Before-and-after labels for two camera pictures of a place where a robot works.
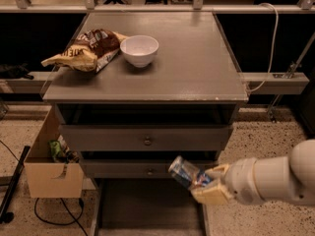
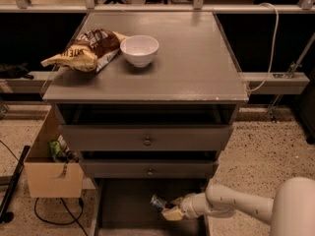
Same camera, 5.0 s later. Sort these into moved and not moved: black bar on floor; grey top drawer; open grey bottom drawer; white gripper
Moved: white gripper
Not moved: grey top drawer; black bar on floor; open grey bottom drawer
